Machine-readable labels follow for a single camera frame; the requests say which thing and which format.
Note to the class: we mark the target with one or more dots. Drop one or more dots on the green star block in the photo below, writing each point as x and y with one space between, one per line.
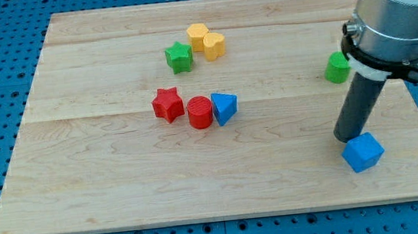
179 57

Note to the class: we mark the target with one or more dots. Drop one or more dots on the wooden board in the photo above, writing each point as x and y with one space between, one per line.
91 156

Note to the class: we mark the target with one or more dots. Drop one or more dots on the blue cube block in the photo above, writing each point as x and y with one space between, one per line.
362 152

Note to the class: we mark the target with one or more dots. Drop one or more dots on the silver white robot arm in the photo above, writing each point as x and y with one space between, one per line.
380 42

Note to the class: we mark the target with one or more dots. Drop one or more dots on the blue triangle block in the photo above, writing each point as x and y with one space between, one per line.
224 106

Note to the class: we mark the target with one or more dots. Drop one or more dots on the yellow hexagon block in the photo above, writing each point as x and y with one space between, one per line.
196 33

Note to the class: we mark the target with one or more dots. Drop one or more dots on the green cylinder block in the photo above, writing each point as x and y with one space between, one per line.
337 69

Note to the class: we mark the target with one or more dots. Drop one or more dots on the yellow heart block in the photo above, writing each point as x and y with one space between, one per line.
214 46

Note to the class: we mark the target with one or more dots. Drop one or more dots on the red star block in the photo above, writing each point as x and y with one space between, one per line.
168 104

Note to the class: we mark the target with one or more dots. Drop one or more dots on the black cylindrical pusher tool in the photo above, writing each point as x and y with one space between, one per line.
359 102

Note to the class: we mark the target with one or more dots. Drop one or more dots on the red cylinder block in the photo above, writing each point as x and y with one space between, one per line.
200 112

